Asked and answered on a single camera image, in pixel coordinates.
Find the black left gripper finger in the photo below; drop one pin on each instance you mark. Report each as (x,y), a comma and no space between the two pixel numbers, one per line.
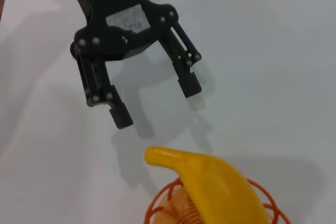
(120,116)
(189,85)

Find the orange woven plastic basket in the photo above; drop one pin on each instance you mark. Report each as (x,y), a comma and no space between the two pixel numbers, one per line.
(173,208)

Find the yellow banana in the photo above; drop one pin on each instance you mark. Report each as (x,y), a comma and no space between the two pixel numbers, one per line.
(215,190)

